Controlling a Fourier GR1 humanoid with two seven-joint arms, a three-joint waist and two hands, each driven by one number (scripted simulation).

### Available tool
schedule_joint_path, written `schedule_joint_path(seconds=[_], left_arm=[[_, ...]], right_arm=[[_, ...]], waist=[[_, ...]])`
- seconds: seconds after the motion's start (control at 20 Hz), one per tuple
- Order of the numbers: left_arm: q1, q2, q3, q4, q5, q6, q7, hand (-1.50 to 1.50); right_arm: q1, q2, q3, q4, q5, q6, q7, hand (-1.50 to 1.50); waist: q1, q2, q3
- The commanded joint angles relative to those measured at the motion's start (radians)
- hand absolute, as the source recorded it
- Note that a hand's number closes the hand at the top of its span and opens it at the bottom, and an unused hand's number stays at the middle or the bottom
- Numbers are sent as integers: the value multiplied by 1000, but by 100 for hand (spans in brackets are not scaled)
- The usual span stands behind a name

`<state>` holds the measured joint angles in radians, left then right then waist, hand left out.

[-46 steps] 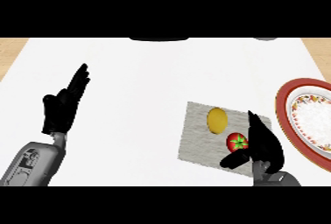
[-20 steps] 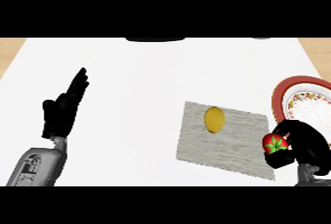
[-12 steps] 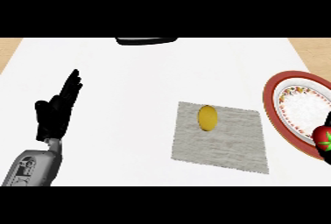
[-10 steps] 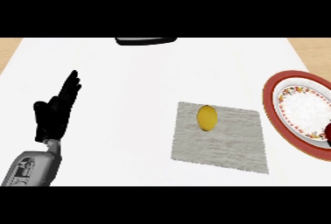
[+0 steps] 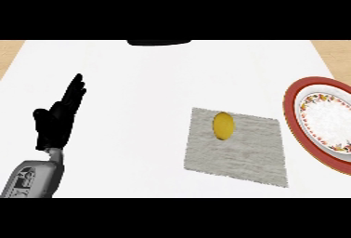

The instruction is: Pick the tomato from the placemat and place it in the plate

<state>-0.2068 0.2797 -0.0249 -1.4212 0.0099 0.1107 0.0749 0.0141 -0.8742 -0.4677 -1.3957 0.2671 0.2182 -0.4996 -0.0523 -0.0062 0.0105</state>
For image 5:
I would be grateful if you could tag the red rimmed floral plate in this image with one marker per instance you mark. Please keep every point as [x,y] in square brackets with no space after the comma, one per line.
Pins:
[326,122]

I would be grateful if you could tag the black flat object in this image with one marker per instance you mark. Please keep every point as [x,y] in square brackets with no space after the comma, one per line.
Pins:
[158,42]

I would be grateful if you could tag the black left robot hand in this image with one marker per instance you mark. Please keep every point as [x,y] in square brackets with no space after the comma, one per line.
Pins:
[55,121]

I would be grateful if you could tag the grey woven placemat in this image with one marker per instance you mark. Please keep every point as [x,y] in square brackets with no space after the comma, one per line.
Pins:
[238,155]

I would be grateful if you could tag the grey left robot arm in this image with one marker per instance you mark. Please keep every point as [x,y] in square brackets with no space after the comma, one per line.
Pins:
[35,179]

